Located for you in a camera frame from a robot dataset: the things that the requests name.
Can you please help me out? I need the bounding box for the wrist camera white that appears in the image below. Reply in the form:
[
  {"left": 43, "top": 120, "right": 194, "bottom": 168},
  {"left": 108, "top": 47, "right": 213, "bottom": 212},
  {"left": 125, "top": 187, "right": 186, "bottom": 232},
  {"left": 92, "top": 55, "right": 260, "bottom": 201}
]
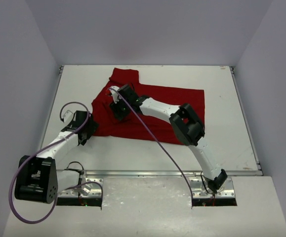
[
  {"left": 60, "top": 110, "right": 74, "bottom": 124},
  {"left": 106, "top": 86, "right": 120, "bottom": 104}
]

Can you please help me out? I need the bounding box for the red t-shirt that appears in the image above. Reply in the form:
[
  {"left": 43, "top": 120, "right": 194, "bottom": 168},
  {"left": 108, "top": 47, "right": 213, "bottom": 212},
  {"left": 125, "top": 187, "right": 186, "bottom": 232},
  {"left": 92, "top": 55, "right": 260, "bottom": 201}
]
[{"left": 91, "top": 67, "right": 205, "bottom": 146}]

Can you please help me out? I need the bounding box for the metal base plate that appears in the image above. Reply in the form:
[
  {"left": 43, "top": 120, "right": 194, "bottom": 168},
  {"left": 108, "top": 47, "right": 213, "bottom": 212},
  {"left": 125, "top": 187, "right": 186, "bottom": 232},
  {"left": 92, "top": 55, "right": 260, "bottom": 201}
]
[
  {"left": 189, "top": 177, "right": 236, "bottom": 199},
  {"left": 58, "top": 178, "right": 104, "bottom": 198}
]

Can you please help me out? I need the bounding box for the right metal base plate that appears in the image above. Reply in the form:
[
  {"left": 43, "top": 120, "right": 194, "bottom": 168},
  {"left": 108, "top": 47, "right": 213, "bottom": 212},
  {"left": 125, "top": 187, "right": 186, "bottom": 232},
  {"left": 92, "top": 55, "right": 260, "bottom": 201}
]
[{"left": 189, "top": 177, "right": 236, "bottom": 199}]

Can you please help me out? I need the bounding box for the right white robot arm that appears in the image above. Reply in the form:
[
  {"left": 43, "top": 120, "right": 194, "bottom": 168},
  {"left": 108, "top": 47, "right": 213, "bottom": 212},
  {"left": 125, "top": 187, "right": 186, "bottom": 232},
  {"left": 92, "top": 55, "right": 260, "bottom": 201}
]
[{"left": 108, "top": 84, "right": 228, "bottom": 194}]

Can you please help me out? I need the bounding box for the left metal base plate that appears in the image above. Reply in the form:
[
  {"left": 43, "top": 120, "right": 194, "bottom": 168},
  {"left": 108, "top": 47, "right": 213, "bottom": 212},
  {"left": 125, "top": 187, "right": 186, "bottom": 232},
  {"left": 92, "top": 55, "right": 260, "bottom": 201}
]
[{"left": 58, "top": 178, "right": 104, "bottom": 198}]

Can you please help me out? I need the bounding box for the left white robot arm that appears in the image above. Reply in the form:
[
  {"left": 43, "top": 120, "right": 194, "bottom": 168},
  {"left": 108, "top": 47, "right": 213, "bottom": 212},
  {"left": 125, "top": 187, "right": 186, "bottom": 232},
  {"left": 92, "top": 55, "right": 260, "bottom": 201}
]
[{"left": 14, "top": 111, "right": 98, "bottom": 204}]

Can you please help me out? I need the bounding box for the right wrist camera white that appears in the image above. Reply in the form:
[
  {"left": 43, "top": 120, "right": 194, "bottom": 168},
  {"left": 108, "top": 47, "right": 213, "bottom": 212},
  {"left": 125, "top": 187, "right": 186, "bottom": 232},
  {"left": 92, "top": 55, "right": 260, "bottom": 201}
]
[{"left": 106, "top": 86, "right": 120, "bottom": 104}]

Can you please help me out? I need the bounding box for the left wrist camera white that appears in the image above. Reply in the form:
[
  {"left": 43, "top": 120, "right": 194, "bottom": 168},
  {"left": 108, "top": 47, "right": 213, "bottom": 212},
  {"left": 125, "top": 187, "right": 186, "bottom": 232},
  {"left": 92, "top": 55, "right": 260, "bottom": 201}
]
[{"left": 60, "top": 110, "right": 74, "bottom": 124}]

